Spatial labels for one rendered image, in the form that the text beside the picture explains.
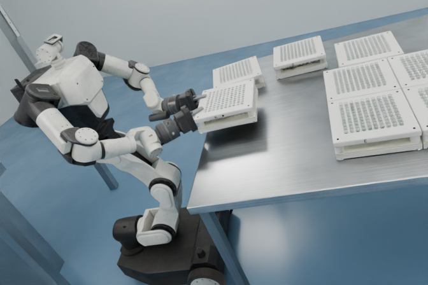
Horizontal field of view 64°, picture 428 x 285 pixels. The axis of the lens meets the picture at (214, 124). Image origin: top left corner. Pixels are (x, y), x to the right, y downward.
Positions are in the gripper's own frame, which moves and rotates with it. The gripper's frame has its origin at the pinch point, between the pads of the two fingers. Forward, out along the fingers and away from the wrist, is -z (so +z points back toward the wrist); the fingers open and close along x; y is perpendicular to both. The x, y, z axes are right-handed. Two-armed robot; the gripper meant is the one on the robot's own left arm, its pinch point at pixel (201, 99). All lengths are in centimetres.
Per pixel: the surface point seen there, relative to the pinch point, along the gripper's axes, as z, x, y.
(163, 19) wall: 169, 31, -311
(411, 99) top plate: -80, 5, 17
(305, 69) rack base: -43, 10, -28
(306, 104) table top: -44.0, 11.8, -0.8
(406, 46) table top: -86, 13, -36
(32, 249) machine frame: 114, 50, 42
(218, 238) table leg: -10, 30, 51
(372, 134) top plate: -67, 5, 33
